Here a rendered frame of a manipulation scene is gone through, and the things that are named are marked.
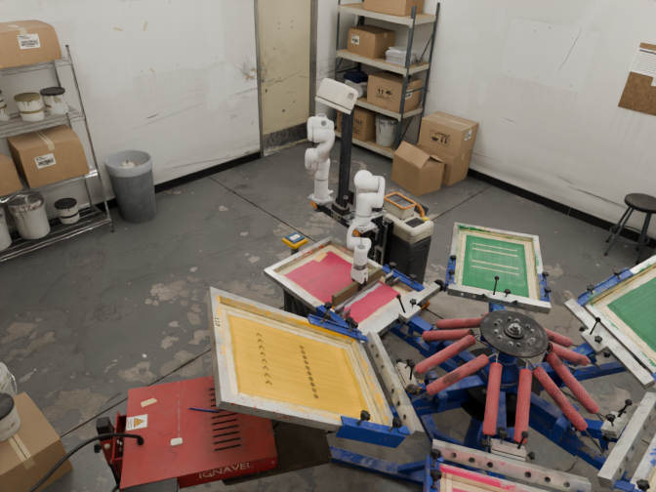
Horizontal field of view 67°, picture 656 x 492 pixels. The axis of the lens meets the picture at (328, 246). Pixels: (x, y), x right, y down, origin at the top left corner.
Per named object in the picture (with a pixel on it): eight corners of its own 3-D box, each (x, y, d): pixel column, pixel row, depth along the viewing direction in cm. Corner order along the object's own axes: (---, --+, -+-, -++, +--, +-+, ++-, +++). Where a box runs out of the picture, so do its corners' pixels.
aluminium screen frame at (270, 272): (264, 274, 309) (263, 269, 306) (330, 240, 343) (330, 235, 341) (356, 342, 263) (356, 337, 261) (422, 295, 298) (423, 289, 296)
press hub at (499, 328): (413, 490, 296) (454, 323, 220) (450, 449, 319) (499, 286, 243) (470, 540, 274) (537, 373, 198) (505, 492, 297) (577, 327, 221)
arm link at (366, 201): (359, 174, 287) (385, 176, 286) (356, 210, 292) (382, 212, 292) (359, 177, 272) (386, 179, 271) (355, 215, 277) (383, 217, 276)
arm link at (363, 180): (355, 163, 282) (389, 165, 281) (354, 182, 319) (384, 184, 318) (353, 187, 279) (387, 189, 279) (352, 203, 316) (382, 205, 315)
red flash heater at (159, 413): (114, 507, 182) (107, 489, 176) (124, 406, 219) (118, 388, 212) (278, 471, 196) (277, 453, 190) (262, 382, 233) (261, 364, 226)
